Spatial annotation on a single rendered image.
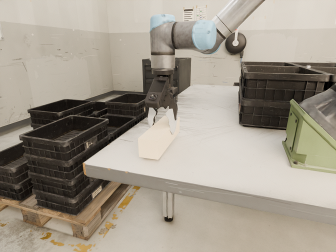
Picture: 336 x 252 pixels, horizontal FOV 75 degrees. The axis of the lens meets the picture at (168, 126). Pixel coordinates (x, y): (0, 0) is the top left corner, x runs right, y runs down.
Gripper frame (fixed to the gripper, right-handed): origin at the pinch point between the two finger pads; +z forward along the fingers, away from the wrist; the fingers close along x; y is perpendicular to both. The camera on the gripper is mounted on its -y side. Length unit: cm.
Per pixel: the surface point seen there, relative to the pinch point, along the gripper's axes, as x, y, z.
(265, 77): -32.8, 28.7, -15.6
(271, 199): -33.0, -18.7, 6.3
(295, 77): -43, 29, -16
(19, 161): 119, 34, 48
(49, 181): 69, 12, 41
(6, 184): 102, 11, 49
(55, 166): 63, 12, 31
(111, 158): 11.7, -13.1, 5.7
